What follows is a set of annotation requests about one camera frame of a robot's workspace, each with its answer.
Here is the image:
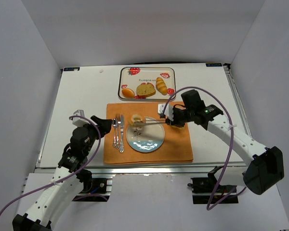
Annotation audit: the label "bagel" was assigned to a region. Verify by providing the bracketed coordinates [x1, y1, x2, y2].
[128, 114, 146, 127]

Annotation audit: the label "metal tongs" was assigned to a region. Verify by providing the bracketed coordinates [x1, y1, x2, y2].
[144, 116, 166, 126]

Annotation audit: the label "toast bread slice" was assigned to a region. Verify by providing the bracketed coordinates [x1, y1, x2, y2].
[136, 83, 156, 98]

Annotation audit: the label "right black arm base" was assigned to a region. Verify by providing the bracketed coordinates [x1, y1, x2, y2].
[187, 177, 238, 205]

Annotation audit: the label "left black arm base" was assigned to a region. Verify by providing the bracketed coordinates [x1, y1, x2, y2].
[73, 178, 112, 202]

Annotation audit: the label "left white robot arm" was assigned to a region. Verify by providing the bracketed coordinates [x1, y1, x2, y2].
[12, 115, 112, 231]

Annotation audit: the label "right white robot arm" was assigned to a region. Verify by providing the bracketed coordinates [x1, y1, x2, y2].
[168, 90, 284, 195]

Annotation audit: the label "long croissant bread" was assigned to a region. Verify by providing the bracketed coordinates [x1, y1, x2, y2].
[156, 77, 168, 95]

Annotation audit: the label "silver spoon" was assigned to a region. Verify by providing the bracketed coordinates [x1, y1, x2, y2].
[112, 118, 117, 147]

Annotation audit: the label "silver fork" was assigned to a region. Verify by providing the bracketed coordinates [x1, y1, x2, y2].
[115, 114, 121, 149]

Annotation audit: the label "yellow mug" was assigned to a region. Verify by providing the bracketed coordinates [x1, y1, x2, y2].
[171, 125, 185, 129]

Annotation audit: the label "silver knife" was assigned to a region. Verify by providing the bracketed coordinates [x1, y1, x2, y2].
[119, 115, 124, 153]

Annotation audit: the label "round bun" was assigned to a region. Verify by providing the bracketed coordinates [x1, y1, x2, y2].
[121, 88, 135, 98]

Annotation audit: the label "ceramic plate with plant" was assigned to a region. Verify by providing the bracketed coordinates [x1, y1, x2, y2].
[126, 124, 165, 153]

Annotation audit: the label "strawberry pattern tray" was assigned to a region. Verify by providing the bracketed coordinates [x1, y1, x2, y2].
[118, 66, 176, 101]

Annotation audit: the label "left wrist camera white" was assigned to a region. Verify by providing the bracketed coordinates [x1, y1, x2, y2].
[71, 110, 87, 127]

